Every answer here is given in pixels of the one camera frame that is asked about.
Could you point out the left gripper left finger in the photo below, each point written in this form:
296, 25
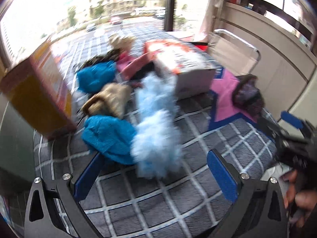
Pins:
42, 218

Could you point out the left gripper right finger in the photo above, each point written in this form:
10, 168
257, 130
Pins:
257, 208

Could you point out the dark purple cloth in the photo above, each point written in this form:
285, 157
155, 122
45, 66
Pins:
247, 97

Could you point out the blue fuzzy cloth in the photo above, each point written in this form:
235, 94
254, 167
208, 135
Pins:
92, 79
110, 136

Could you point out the light blue fluffy cloth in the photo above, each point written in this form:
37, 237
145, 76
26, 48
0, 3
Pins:
156, 147

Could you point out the person's right hand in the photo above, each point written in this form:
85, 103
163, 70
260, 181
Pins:
306, 200

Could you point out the beige folding chair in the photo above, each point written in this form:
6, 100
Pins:
233, 52

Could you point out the white orange cardboard box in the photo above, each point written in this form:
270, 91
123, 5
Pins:
189, 69

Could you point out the red yellow cardboard box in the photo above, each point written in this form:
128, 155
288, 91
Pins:
38, 92

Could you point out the beige furry cloth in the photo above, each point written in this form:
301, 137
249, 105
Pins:
111, 101

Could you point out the pink cloth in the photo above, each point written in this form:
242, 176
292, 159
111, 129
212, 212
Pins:
128, 66

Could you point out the dark leopard cloth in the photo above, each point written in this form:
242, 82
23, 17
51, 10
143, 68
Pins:
112, 55

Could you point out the cream fluffy plush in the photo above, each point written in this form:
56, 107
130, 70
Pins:
124, 43

